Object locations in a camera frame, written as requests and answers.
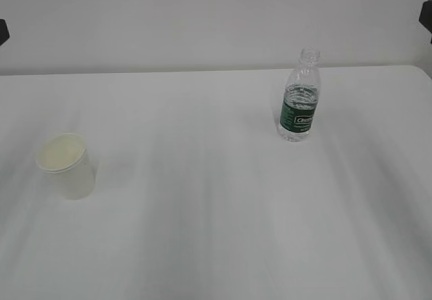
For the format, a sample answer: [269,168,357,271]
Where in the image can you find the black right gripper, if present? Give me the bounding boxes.
[418,0,432,34]

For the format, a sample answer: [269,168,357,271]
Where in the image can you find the white paper cup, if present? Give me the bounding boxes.
[36,133,95,200]

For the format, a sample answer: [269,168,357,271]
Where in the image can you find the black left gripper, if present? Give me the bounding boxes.
[0,19,9,46]

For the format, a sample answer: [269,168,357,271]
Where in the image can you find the clear green-label water bottle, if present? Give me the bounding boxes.
[277,48,321,142]

